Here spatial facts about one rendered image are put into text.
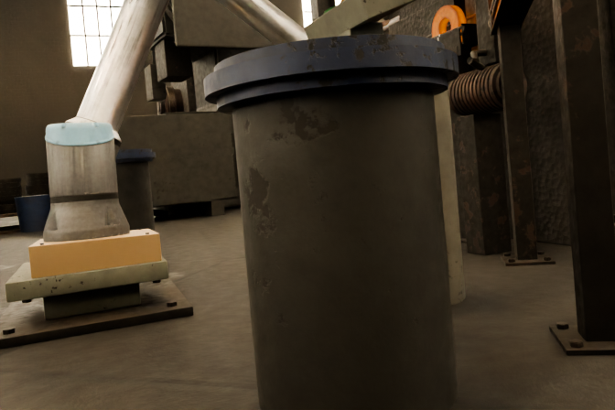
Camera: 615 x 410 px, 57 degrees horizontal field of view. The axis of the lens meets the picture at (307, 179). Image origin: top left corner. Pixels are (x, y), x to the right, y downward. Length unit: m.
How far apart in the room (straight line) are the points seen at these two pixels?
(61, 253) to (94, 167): 0.21
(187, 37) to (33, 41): 7.76
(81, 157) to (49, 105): 10.37
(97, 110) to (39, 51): 10.35
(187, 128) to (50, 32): 8.12
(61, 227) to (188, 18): 3.22
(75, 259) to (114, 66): 0.56
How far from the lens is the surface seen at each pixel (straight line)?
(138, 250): 1.29
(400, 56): 0.60
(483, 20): 1.88
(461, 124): 1.72
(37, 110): 11.73
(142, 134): 3.99
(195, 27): 4.43
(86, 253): 1.29
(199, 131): 4.09
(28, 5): 12.13
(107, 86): 1.59
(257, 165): 0.64
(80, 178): 1.36
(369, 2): 0.99
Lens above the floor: 0.30
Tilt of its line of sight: 1 degrees down
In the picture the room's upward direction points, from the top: 5 degrees counter-clockwise
